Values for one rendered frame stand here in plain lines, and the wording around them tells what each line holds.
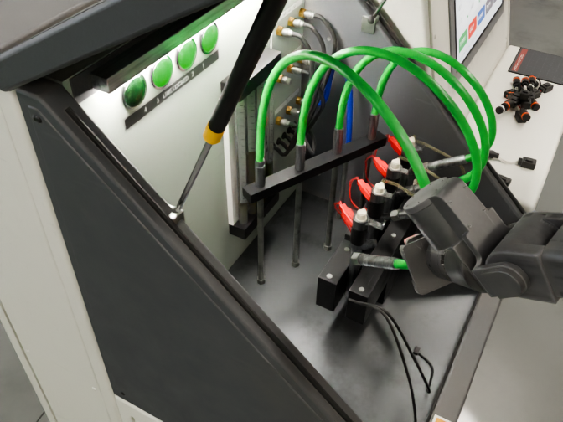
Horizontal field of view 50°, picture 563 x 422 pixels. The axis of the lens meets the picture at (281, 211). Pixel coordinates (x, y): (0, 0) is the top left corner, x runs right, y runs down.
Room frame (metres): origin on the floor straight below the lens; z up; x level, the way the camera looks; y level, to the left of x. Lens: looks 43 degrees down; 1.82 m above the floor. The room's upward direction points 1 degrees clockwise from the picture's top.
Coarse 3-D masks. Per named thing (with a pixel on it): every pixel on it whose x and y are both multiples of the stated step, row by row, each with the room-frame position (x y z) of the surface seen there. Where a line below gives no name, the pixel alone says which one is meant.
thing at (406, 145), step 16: (288, 64) 0.79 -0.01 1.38; (336, 64) 0.71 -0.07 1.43; (272, 80) 0.81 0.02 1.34; (352, 80) 0.68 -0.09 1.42; (368, 96) 0.66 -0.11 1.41; (384, 112) 0.64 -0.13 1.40; (256, 128) 0.84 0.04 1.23; (400, 128) 0.62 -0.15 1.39; (256, 144) 0.84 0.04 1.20; (400, 144) 0.61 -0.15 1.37; (256, 160) 0.84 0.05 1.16; (416, 160) 0.60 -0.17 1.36; (416, 176) 0.59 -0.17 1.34
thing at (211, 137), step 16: (272, 0) 0.45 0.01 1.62; (256, 16) 0.46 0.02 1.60; (272, 16) 0.45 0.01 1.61; (256, 32) 0.46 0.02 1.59; (256, 48) 0.46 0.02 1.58; (240, 64) 0.47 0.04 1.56; (240, 80) 0.47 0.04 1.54; (224, 96) 0.48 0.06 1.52; (240, 96) 0.48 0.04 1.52; (224, 112) 0.48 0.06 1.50; (208, 128) 0.50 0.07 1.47; (224, 128) 0.49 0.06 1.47; (208, 144) 0.50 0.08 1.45; (192, 176) 0.52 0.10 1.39; (176, 208) 0.54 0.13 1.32
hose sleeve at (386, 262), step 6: (360, 258) 0.64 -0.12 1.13; (366, 258) 0.63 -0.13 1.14; (372, 258) 0.62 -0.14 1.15; (378, 258) 0.62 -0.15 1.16; (384, 258) 0.61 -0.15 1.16; (390, 258) 0.60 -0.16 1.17; (396, 258) 0.60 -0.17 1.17; (360, 264) 0.64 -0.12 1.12; (366, 264) 0.63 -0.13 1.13; (372, 264) 0.62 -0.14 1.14; (378, 264) 0.61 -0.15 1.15; (384, 264) 0.60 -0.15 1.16; (390, 264) 0.59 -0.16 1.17
